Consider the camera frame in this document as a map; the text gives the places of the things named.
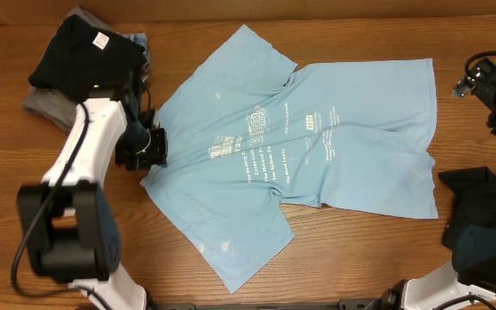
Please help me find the light blue printed t-shirt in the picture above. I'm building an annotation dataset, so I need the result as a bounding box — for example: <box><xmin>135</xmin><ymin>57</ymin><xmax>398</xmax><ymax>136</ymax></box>
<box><xmin>141</xmin><ymin>26</ymin><xmax>437</xmax><ymax>292</ymax></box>

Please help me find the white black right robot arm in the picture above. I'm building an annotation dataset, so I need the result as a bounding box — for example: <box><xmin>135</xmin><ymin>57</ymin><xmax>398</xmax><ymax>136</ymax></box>
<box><xmin>338</xmin><ymin>51</ymin><xmax>496</xmax><ymax>309</ymax></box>

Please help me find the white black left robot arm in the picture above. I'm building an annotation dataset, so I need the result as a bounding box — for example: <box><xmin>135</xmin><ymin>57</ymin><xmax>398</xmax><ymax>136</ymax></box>
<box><xmin>10</xmin><ymin>82</ymin><xmax>167</xmax><ymax>309</ymax></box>

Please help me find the folded grey garment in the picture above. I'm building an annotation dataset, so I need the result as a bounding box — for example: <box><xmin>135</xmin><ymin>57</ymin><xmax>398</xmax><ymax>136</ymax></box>
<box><xmin>22</xmin><ymin>4</ymin><xmax>151</xmax><ymax>133</ymax></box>

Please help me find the folded blue denim garment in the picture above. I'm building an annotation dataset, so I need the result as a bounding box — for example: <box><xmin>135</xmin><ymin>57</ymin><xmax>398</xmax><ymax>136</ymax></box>
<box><xmin>122</xmin><ymin>33</ymin><xmax>150</xmax><ymax>59</ymax></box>

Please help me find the folded black t-shirt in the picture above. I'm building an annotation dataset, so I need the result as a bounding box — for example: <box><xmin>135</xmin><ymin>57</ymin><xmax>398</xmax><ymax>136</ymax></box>
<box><xmin>28</xmin><ymin>15</ymin><xmax>146</xmax><ymax>102</ymax></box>

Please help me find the crumpled black garment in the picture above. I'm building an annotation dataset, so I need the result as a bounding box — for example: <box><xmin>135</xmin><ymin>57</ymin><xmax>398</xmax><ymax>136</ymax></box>
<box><xmin>438</xmin><ymin>166</ymin><xmax>496</xmax><ymax>250</ymax></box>

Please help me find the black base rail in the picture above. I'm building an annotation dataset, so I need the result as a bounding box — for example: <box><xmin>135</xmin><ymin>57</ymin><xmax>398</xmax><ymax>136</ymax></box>
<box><xmin>147</xmin><ymin>298</ymin><xmax>401</xmax><ymax>310</ymax></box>

